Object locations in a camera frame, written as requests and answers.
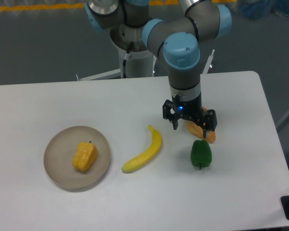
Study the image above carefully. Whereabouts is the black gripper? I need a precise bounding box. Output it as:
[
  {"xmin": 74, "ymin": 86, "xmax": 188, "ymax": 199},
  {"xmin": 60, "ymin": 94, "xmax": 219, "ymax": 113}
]
[{"xmin": 162, "ymin": 84, "xmax": 217, "ymax": 139}]

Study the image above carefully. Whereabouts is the yellow bell pepper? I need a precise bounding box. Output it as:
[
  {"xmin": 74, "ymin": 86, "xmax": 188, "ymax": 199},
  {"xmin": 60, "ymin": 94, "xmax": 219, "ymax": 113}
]
[{"xmin": 72, "ymin": 141, "xmax": 98, "ymax": 171}]

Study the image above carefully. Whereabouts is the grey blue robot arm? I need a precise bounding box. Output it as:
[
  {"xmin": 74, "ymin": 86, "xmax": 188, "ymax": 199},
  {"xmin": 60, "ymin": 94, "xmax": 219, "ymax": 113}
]
[{"xmin": 84, "ymin": 0, "xmax": 232, "ymax": 139}]

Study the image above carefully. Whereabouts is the green bell pepper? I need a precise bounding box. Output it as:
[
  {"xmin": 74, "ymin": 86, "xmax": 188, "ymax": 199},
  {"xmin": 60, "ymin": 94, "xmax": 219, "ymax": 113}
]
[{"xmin": 190, "ymin": 140, "xmax": 212, "ymax": 169}]

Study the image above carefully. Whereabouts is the beige round plate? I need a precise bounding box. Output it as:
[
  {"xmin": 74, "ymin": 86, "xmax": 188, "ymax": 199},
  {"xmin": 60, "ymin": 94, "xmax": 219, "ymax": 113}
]
[{"xmin": 44, "ymin": 126, "xmax": 111, "ymax": 192}]

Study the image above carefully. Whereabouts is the orange croissant bread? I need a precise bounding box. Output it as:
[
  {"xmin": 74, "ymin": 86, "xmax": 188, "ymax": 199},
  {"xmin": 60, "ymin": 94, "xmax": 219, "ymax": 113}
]
[{"xmin": 185, "ymin": 107, "xmax": 217, "ymax": 144}]

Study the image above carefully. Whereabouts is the yellow banana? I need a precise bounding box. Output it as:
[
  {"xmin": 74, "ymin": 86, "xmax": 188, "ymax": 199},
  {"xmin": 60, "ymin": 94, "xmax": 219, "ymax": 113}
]
[{"xmin": 121, "ymin": 125, "xmax": 162, "ymax": 173}]

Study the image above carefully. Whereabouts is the blue plastic bag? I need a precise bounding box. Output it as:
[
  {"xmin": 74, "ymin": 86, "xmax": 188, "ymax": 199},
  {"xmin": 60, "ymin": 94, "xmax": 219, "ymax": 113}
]
[{"xmin": 236, "ymin": 0, "xmax": 289, "ymax": 20}]

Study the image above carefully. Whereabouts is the white metal frame leg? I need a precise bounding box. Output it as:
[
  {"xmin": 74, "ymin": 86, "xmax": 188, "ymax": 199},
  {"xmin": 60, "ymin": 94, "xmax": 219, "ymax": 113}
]
[{"xmin": 202, "ymin": 49, "xmax": 215, "ymax": 75}]

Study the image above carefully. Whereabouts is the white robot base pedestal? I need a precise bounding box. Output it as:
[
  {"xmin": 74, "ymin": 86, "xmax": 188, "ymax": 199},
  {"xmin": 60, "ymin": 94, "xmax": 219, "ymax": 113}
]
[{"xmin": 78, "ymin": 24, "xmax": 156, "ymax": 81}]

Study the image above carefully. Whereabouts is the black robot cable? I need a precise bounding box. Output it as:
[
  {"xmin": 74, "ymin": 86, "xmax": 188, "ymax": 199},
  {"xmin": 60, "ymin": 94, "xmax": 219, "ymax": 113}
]
[{"xmin": 121, "ymin": 41, "xmax": 135, "ymax": 79}]

